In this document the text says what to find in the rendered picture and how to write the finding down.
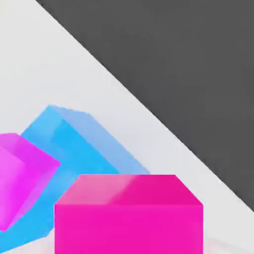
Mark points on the small pink cube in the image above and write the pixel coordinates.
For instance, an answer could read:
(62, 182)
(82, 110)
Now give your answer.
(129, 224)

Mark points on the small magenta cube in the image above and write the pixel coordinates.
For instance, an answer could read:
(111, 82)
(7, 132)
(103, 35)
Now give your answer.
(21, 174)

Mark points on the large blue box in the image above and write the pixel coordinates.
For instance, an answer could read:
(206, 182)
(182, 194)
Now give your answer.
(83, 150)

